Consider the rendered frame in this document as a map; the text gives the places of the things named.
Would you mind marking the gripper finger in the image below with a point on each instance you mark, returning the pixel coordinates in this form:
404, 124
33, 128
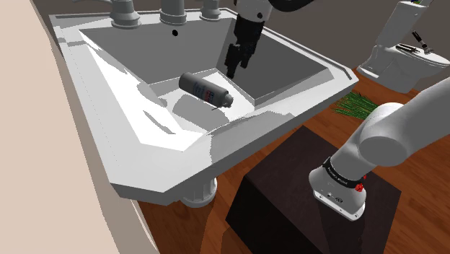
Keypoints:
232, 61
246, 59

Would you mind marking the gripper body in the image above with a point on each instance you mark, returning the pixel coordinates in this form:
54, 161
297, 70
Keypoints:
248, 31

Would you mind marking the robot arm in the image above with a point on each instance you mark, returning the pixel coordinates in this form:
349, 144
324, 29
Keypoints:
393, 133

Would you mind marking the grey bottle with label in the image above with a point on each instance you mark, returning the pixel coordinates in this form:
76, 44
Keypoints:
202, 88

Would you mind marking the green grass tuft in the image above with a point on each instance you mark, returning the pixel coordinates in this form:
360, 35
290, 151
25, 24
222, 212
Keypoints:
355, 105

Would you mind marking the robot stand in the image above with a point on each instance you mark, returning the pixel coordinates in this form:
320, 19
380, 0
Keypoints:
281, 197

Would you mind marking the white toilet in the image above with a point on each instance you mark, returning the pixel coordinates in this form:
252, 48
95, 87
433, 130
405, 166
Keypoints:
393, 67

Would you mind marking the black brush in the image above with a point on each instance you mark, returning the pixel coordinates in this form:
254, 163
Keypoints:
421, 41

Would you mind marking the white pedestal sink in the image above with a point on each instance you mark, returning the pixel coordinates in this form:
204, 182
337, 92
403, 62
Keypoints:
140, 140

